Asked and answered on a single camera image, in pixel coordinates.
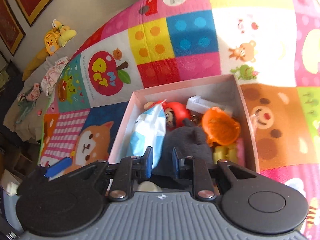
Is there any orange plastic toy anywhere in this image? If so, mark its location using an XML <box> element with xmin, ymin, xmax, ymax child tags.
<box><xmin>201</xmin><ymin>106</ymin><xmax>242</xmax><ymax>146</ymax></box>

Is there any colourful patchwork play mat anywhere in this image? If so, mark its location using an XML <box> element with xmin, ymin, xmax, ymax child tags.
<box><xmin>37</xmin><ymin>0</ymin><xmax>320</xmax><ymax>240</ymax></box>

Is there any black plush toy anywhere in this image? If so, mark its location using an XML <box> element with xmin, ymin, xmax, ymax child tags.
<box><xmin>152</xmin><ymin>126</ymin><xmax>213</xmax><ymax>191</ymax></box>

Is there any pale yellow plush toy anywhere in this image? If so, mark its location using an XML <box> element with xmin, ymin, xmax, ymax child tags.
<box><xmin>51</xmin><ymin>19</ymin><xmax>77</xmax><ymax>47</ymax></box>

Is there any pink cardboard box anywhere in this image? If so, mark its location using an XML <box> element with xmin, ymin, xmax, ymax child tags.
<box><xmin>108</xmin><ymin>74</ymin><xmax>261</xmax><ymax>173</ymax></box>

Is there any yellow long cushion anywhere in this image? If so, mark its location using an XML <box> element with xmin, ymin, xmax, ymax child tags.
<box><xmin>22</xmin><ymin>47</ymin><xmax>48</xmax><ymax>81</ymax></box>

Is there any blue white tissue packet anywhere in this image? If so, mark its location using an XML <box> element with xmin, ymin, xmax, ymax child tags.
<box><xmin>129</xmin><ymin>103</ymin><xmax>167</xmax><ymax>168</ymax></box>

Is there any beige sofa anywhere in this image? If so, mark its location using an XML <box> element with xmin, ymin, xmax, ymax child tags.
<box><xmin>2</xmin><ymin>52</ymin><xmax>70</xmax><ymax>143</ymax></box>

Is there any pink baby doll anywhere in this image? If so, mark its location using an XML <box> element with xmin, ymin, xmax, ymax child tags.
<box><xmin>17</xmin><ymin>83</ymin><xmax>41</xmax><ymax>106</ymax></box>

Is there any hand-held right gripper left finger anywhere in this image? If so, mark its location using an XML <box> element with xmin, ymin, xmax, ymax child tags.
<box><xmin>74</xmin><ymin>146</ymin><xmax>154</xmax><ymax>202</ymax></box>

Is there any pink white cloth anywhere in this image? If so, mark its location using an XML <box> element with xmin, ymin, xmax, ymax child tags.
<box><xmin>40</xmin><ymin>56</ymin><xmax>69</xmax><ymax>97</ymax></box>

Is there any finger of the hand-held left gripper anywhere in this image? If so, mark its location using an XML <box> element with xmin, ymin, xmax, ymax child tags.
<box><xmin>37</xmin><ymin>156</ymin><xmax>74</xmax><ymax>179</ymax></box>

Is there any yellow striped plush toy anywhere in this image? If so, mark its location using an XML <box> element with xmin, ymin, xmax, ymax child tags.
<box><xmin>43</xmin><ymin>30</ymin><xmax>62</xmax><ymax>56</ymax></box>

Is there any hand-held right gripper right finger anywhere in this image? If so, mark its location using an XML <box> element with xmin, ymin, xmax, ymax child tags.
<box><xmin>172</xmin><ymin>147</ymin><xmax>253</xmax><ymax>202</ymax></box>

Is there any red hooded figurine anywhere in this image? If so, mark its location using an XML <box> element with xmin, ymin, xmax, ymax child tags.
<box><xmin>144</xmin><ymin>100</ymin><xmax>192</xmax><ymax>132</ymax></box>

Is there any yellow and pink toy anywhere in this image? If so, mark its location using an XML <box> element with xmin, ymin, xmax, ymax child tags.
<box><xmin>212</xmin><ymin>137</ymin><xmax>247</xmax><ymax>163</ymax></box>

